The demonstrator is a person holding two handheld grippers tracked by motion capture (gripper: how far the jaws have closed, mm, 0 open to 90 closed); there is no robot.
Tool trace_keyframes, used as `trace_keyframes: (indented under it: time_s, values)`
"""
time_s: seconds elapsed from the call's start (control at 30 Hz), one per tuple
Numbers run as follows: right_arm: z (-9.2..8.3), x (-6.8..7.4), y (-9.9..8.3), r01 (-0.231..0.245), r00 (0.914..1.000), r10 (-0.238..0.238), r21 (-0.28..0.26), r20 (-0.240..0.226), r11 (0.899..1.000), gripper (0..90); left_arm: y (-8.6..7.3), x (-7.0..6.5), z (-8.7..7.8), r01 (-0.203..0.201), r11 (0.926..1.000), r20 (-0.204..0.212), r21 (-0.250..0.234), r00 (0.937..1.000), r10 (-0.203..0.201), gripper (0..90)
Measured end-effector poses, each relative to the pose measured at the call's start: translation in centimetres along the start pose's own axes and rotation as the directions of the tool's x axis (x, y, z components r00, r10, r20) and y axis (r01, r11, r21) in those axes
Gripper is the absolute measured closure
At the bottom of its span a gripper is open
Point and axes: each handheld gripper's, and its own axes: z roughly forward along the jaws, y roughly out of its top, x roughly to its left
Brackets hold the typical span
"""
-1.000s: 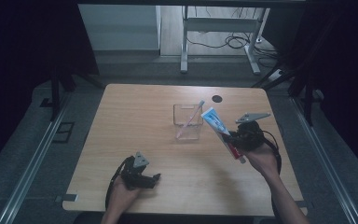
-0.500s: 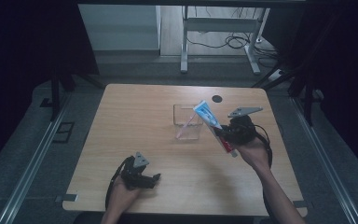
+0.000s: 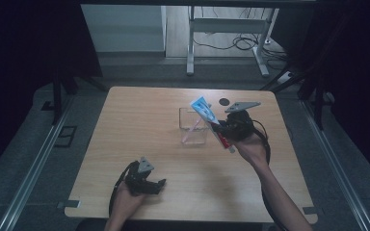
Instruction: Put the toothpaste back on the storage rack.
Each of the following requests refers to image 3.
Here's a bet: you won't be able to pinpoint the aluminium floor rail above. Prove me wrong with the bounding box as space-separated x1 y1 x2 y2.
0 95 75 231
302 99 370 231

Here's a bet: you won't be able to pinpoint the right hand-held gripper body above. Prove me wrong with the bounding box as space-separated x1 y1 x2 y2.
224 101 262 142

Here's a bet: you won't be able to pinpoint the left hand-held gripper cable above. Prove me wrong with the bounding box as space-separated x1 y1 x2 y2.
108 160 141 219

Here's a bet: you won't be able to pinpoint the black metal stand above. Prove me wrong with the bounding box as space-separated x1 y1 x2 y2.
260 64 335 131
51 68 109 126

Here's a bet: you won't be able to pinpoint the person's right hand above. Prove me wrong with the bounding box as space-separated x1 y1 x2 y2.
233 132 270 170

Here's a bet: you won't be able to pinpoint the hand-held gripper cable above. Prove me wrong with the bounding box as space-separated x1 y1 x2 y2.
251 118 288 231
108 160 141 219

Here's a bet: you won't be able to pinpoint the white metal desk frame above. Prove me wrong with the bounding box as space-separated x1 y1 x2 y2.
186 5 280 79

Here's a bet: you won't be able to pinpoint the white power strip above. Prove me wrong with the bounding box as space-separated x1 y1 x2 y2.
277 71 295 85

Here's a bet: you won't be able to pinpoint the person's left hand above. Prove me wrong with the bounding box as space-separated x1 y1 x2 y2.
111 185 148 223

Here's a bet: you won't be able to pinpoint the right hand-held gripper cable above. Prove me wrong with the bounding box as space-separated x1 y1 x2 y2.
251 118 288 231

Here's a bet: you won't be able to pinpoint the white blue red toothpaste tube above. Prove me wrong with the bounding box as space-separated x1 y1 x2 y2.
189 95 237 155

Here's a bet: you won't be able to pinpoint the black floor cables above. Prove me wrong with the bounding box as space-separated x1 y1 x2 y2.
193 7 290 70

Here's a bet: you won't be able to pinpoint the clear plastic container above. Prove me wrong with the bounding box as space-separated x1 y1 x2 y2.
178 107 211 145

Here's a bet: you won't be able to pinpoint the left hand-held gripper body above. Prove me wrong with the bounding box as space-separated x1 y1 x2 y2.
124 156 156 196

